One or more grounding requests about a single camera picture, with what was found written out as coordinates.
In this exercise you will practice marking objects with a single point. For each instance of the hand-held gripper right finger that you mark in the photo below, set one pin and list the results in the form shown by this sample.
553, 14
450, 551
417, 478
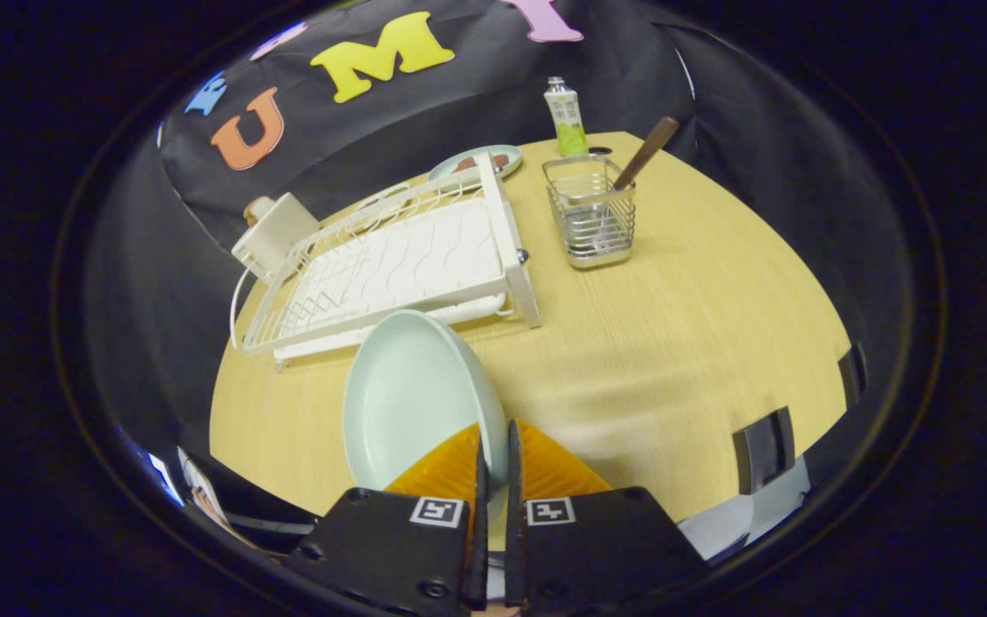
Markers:
596, 548

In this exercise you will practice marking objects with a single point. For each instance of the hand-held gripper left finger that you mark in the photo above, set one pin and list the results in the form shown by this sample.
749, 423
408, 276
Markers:
382, 548

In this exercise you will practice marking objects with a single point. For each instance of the pale green plate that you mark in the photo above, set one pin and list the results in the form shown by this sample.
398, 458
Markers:
412, 394

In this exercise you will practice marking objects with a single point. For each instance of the small white dish with food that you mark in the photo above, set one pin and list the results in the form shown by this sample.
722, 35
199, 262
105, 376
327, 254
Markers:
378, 197

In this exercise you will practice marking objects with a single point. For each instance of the round plate with food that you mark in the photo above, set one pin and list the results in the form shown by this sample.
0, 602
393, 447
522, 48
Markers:
468, 163

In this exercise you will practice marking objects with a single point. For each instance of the blue lit screen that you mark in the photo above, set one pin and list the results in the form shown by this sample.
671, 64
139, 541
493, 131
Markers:
166, 480

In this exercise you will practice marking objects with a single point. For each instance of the white toaster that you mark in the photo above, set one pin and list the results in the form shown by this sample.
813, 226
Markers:
275, 236

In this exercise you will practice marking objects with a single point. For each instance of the bread slice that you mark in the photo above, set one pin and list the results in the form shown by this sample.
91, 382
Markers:
259, 208

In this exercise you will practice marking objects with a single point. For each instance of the small black round cap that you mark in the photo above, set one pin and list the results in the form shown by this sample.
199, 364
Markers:
601, 151

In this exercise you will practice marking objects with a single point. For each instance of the black backdrop cloth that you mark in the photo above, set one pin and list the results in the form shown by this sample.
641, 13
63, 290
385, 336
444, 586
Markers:
425, 120

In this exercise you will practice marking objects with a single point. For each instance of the green drink bottle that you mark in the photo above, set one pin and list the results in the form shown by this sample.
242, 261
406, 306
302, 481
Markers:
568, 116

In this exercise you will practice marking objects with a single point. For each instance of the black table bracket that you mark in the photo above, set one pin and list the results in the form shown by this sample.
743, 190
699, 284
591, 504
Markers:
852, 374
763, 450

